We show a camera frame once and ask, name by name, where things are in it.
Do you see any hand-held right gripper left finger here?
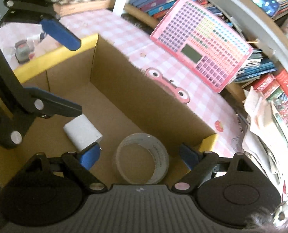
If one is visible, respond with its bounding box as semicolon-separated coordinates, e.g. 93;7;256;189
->
16;143;108;193

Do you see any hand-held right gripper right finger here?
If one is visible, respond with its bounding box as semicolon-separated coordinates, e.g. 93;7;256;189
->
172;143;265;193

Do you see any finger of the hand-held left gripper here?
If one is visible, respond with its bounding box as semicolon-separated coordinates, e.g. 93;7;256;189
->
0;28;83;149
0;0;82;51

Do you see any white charger block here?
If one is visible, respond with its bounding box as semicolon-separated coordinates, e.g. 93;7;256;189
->
63;115;103;152

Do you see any clear tape roll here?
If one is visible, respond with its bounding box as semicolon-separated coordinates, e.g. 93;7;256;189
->
114;133;170;185

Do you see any yellow-edged cardboard box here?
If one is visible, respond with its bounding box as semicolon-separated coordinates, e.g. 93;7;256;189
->
0;34;219;187

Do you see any wooden chessboard box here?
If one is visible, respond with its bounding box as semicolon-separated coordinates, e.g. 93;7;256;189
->
53;0;116;16

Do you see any small bottle on table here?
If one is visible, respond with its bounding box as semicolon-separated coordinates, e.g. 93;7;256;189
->
14;39;36;64

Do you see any white bookshelf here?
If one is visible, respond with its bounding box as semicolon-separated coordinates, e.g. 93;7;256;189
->
111;0;288;102

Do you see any pink checkered tablecloth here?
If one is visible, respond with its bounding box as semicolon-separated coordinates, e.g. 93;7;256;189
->
0;8;244;159

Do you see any pile of papers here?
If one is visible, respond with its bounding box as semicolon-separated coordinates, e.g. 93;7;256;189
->
242;87;288;177

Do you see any grey furry cloth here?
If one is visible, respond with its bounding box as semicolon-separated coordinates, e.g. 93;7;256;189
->
246;199;288;233

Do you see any stack of blue books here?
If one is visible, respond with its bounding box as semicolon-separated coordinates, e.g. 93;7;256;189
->
235;49;278;88

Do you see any pink toy keyboard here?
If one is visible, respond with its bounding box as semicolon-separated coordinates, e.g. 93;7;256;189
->
150;0;253;94

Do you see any red box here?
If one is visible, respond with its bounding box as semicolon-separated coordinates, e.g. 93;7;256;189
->
253;69;288;105

